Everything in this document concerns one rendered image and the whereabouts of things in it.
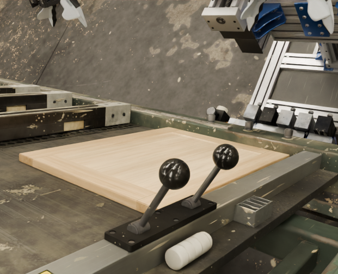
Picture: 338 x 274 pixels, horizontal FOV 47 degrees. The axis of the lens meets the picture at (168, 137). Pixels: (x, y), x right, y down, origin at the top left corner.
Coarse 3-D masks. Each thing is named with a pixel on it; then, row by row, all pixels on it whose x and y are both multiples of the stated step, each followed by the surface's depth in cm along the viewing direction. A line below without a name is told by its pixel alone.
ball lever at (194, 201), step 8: (224, 144) 55; (216, 152) 55; (224, 152) 54; (232, 152) 54; (216, 160) 55; (224, 160) 54; (232, 160) 54; (216, 168) 56; (224, 168) 55; (232, 168) 56; (208, 176) 57; (208, 184) 58; (200, 192) 59; (184, 200) 60; (192, 200) 60; (192, 208) 59
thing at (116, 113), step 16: (16, 112) 113; (32, 112) 115; (48, 112) 117; (64, 112) 122; (80, 112) 127; (96, 112) 132; (112, 112) 138; (128, 112) 144; (0, 128) 106; (16, 128) 110; (32, 128) 114; (48, 128) 118
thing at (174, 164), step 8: (168, 160) 46; (176, 160) 45; (160, 168) 46; (168, 168) 45; (176, 168) 45; (184, 168) 45; (160, 176) 46; (168, 176) 45; (176, 176) 44; (184, 176) 45; (168, 184) 45; (176, 184) 45; (184, 184) 45; (160, 192) 48; (152, 200) 49; (160, 200) 48; (152, 208) 49; (144, 216) 50; (136, 224) 50; (144, 224) 50; (136, 232) 50
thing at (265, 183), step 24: (264, 168) 87; (288, 168) 88; (312, 168) 99; (216, 192) 70; (240, 192) 70; (264, 192) 77; (216, 216) 63; (168, 240) 53; (48, 264) 44; (72, 264) 44; (96, 264) 44; (120, 264) 46; (144, 264) 50
